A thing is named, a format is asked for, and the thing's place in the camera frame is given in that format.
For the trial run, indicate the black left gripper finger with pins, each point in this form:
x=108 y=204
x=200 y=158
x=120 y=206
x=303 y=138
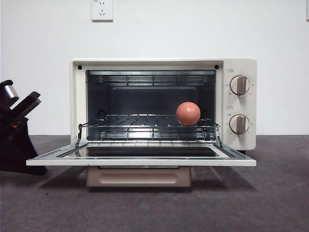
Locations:
x=21 y=154

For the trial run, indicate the brown egg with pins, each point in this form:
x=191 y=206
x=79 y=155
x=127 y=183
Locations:
x=188 y=113

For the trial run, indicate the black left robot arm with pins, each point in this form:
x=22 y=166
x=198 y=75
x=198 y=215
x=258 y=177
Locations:
x=3 y=113

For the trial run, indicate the cream Toshiba toaster oven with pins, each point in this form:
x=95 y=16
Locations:
x=239 y=142

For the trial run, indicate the cream oven knob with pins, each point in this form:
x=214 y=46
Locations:
x=239 y=124
x=239 y=85

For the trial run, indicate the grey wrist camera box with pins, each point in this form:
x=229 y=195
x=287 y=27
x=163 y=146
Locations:
x=27 y=104

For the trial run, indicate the white wall socket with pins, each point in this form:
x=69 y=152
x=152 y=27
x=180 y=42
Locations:
x=102 y=10

